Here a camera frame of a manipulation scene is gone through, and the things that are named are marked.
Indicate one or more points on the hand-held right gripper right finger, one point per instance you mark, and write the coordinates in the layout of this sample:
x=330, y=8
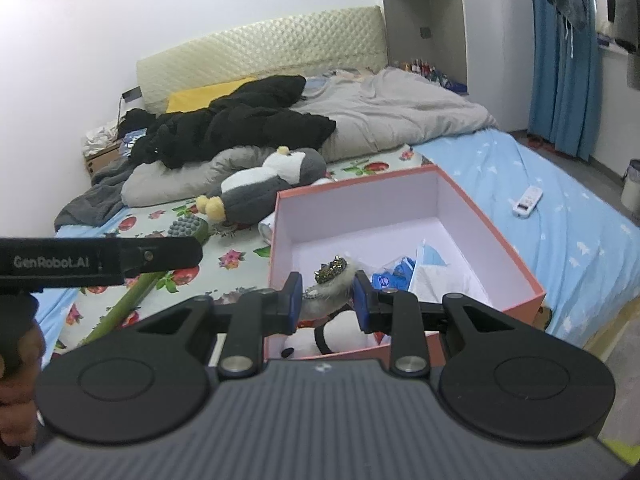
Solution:
x=361, y=305

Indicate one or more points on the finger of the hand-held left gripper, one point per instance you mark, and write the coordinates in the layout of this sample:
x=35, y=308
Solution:
x=165, y=255

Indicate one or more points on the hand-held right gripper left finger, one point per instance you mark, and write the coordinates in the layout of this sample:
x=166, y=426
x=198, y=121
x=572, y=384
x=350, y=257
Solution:
x=295, y=302

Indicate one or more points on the grey furry beaded accessory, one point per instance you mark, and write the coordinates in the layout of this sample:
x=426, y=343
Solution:
x=325, y=292

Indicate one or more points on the panda plush toy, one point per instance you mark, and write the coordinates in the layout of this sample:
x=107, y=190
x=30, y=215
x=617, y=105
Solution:
x=340, y=335

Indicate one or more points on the white cloth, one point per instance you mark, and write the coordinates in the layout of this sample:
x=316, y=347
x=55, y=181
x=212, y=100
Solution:
x=440, y=282

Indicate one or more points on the blue face mask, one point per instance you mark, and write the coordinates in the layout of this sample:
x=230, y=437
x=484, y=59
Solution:
x=432, y=256

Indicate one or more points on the orange cardboard box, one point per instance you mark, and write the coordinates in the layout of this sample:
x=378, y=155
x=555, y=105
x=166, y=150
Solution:
x=350, y=210

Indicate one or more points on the person's left hand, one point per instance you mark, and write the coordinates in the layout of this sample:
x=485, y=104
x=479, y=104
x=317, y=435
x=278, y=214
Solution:
x=17, y=410

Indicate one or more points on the green massage hammer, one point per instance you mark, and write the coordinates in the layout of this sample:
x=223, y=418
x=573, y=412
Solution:
x=187, y=227

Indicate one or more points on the fruit print sheet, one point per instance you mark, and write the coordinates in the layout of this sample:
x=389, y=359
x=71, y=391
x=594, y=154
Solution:
x=235, y=275

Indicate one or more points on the white spray can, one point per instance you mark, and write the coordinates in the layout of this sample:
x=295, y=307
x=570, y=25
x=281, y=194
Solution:
x=266, y=230

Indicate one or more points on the dark grey blanket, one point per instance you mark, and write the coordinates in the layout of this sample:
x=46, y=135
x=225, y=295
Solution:
x=95, y=195

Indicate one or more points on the grey white penguin plush toy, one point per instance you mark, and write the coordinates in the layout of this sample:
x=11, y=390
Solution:
x=270, y=185

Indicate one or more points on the blue plastic packets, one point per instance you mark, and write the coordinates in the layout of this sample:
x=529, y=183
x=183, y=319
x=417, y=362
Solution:
x=131, y=138

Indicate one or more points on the black cloth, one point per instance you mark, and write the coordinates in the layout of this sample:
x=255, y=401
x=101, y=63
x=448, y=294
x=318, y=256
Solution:
x=137, y=120

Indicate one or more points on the black puffer jacket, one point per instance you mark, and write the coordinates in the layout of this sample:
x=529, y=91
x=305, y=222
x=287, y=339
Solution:
x=240, y=125

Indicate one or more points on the yellow pillow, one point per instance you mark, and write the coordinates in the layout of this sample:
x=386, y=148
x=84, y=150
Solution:
x=200, y=96

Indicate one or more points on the white remote control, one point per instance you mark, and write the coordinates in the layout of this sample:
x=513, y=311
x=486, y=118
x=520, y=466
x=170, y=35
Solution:
x=527, y=201

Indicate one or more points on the light grey duvet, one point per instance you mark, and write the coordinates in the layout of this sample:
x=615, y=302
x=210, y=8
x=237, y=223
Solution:
x=400, y=105

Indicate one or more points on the light blue bedsheet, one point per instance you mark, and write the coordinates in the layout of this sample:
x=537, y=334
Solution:
x=575, y=250

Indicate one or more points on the cream quilted headboard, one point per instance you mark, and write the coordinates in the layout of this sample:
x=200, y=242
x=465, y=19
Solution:
x=250, y=50

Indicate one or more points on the row of small bottles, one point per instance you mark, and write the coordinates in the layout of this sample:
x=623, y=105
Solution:
x=425, y=67

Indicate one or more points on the white wardrobe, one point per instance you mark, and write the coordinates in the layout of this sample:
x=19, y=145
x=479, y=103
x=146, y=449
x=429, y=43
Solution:
x=490, y=35

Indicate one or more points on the blue curtain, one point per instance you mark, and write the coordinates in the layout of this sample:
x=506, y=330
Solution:
x=565, y=85

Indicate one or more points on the yellow-green object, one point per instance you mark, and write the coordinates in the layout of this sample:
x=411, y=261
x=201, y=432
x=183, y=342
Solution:
x=622, y=452

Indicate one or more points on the hanging dark garments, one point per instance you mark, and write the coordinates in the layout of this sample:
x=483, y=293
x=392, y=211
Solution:
x=625, y=5

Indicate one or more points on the dark wall switch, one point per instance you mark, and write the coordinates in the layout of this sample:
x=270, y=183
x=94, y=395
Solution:
x=425, y=32

